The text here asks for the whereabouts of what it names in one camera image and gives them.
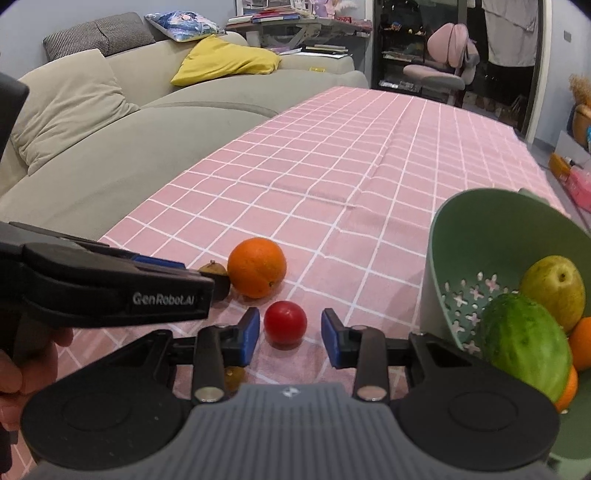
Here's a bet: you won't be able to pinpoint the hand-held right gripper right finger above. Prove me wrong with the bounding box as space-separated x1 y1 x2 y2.
322 308 467 401

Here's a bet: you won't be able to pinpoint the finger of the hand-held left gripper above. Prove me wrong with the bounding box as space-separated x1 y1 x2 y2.
9 222 188 274

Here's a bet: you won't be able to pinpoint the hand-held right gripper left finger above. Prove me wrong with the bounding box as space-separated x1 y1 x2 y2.
121 307 260 403

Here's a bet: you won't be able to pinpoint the small red tomato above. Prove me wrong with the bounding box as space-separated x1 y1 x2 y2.
264 301 308 347

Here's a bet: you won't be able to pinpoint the orange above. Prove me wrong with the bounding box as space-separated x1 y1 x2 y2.
554 364 579 413
567 316 591 372
228 237 287 299

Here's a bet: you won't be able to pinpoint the green colander bowl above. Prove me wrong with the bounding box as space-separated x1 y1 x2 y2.
418 188 591 462

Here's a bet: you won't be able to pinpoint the green cucumber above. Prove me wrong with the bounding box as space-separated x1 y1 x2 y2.
480 293 573 402

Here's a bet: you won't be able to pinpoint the large yellow-green pear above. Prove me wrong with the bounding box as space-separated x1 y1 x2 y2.
521 255 586 333

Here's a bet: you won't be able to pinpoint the person's left hand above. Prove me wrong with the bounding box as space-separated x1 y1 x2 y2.
0 329 75 430

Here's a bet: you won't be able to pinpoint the beige sofa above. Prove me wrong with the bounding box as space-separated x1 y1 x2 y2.
0 11 370 241

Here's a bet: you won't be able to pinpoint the beige cushion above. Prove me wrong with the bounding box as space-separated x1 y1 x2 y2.
9 49 140 176

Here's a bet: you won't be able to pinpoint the pink checked tablecloth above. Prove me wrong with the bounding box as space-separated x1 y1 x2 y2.
9 85 571 462

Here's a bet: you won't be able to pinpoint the yellow pillow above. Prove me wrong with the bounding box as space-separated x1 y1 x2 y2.
171 36 282 87

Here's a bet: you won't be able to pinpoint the grey checked cushion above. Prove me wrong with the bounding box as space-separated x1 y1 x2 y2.
43 12 155 61

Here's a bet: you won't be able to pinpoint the blue printed pillow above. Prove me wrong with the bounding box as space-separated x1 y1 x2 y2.
144 11 227 42

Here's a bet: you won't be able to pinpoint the stack of books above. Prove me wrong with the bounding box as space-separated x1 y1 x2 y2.
226 11 301 25

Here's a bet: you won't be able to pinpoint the cluttered desk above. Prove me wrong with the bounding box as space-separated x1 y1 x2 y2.
226 7 372 58

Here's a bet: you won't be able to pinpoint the black shelf unit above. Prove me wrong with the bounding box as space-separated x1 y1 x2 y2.
372 0 462 93

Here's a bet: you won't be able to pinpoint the pink office chair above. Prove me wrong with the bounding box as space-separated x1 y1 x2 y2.
403 23 478 104

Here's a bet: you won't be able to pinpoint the gold vase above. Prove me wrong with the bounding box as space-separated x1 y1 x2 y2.
573 105 591 151

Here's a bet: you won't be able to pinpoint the dried flower bunch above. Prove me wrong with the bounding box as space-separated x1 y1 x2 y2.
569 74 591 107

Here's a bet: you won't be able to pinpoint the hanging grey clothes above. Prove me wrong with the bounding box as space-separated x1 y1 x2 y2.
482 0 539 68

